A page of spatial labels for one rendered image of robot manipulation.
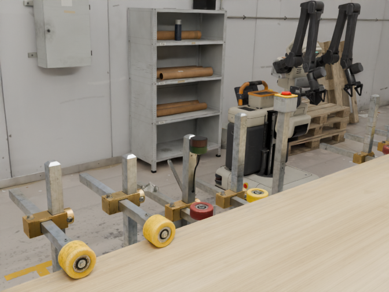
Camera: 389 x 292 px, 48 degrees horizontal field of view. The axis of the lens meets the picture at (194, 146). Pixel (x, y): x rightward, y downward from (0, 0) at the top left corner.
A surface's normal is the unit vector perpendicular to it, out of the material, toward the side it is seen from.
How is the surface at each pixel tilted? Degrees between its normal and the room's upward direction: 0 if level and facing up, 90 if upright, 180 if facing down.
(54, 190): 90
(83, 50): 90
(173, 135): 90
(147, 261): 0
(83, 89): 90
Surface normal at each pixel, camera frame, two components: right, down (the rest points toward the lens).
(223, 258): 0.03, -0.95
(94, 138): 0.63, 0.25
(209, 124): -0.77, 0.17
